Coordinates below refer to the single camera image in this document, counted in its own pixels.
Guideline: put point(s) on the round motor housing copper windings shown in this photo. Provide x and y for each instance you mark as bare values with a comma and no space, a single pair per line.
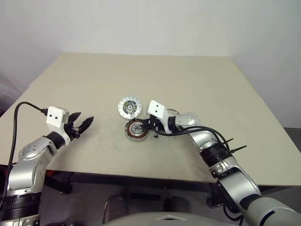
136,134

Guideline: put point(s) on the red object under table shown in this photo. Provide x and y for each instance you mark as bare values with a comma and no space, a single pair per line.
53,172

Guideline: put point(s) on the black table frame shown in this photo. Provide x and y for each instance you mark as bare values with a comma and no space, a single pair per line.
141,181

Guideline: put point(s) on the dark rounded shape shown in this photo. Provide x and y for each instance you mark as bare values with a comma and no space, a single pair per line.
116,208
179,204

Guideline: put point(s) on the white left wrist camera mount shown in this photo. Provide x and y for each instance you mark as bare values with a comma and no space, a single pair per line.
55,117

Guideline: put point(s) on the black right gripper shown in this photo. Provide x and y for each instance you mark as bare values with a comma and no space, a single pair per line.
156,124

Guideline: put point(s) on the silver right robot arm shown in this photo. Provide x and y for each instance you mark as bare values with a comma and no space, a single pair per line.
235,179

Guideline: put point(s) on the round silver motor lid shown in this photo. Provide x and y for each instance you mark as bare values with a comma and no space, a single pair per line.
129,107

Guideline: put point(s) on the grey robot torso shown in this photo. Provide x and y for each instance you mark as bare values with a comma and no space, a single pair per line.
145,219

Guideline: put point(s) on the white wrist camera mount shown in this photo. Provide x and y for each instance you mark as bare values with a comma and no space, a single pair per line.
55,117
158,108

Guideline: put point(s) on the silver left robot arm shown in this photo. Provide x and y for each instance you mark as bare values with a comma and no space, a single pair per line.
26,164

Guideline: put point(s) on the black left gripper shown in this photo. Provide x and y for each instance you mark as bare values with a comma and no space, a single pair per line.
71,129

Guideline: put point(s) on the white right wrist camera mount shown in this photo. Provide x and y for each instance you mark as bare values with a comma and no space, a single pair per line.
158,108

